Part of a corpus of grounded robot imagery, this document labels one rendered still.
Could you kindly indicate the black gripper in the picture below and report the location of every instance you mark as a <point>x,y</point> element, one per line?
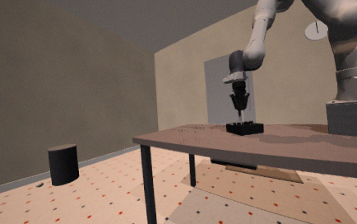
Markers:
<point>240,92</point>

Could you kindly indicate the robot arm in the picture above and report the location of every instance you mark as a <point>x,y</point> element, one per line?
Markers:
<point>340,16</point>

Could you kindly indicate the black lighting desk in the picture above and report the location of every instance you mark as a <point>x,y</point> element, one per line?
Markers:
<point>240,129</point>

